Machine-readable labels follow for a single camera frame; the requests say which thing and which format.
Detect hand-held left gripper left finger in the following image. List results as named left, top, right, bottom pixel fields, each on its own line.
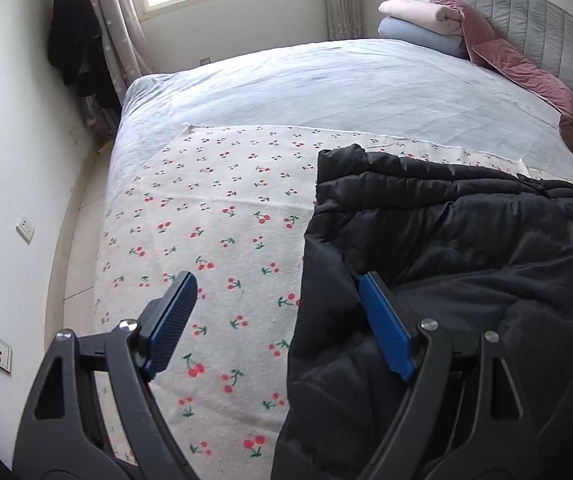
left=14, top=270, right=202, bottom=480

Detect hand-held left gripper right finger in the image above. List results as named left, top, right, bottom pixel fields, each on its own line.
left=358, top=271, right=547, bottom=480

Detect black puffer jacket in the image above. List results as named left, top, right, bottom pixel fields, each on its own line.
left=274, top=144, right=573, bottom=480

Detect dark hanging clothes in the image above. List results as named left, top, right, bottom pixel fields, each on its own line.
left=48, top=0, right=122, bottom=131

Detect cherry print blanket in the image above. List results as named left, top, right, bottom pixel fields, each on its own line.
left=94, top=124, right=532, bottom=480

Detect bed with pale sheet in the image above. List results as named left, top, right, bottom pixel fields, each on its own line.
left=106, top=37, right=573, bottom=196

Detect light blue folded blanket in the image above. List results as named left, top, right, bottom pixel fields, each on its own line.
left=379, top=17, right=467, bottom=59

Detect grey star print curtain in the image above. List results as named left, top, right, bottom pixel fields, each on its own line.
left=319, top=0, right=362, bottom=41
left=79, top=0, right=155, bottom=79

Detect white folded quilt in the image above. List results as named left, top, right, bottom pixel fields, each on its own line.
left=379, top=0, right=465, bottom=37

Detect grey padded headboard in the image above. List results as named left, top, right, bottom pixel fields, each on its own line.
left=431, top=0, right=573, bottom=127

